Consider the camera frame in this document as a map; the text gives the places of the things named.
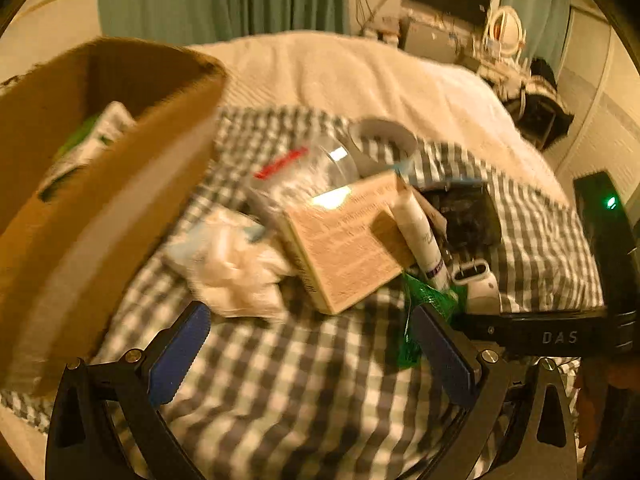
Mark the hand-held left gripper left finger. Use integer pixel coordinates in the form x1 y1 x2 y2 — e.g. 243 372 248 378
46 301 211 480

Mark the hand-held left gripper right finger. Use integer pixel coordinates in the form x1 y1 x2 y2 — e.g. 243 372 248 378
410 304 581 480

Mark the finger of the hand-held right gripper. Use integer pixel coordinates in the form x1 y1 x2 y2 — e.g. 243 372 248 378
452 309 610 361

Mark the white electric shaver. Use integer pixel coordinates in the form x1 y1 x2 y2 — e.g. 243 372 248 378
451 259 502 316

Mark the green plastic wrapper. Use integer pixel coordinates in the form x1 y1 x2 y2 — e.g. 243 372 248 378
395 272 461 371

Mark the white tissue pack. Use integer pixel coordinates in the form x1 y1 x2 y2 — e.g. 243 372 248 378
162 205 296 321

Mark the white tube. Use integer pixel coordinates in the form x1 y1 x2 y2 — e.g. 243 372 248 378
390 192 451 291

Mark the black pouch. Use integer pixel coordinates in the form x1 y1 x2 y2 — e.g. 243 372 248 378
420 182 502 251

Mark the brown cardboard box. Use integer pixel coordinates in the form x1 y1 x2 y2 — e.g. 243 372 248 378
0 37 228 401

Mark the small tan carton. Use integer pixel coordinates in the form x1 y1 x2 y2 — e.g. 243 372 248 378
272 170 418 316

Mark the clear plastic jar red label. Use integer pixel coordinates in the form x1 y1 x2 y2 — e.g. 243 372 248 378
245 135 361 231

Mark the person's right hand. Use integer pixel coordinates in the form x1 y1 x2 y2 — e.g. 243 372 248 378
574 357 640 453

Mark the grey checked cloth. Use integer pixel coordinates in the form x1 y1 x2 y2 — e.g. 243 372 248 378
0 105 606 480

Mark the black chair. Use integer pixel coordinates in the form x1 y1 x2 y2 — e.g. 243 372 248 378
502 57 575 146

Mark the white dressing table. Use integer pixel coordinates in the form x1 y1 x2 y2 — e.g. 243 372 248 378
470 50 531 91

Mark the oval white mirror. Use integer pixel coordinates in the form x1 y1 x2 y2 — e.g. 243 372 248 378
482 6 528 53

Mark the narrow green curtain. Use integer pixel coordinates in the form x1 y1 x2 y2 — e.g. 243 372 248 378
500 0 573 61

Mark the grey cabinet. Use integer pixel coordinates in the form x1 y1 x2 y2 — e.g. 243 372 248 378
402 17 468 66

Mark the white blanket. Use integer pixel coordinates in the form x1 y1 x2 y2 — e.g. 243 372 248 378
187 30 576 201

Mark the white low cabinet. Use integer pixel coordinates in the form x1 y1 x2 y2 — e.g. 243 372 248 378
362 22 401 43

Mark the wide green curtain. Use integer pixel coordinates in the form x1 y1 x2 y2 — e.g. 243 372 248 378
95 0 351 43

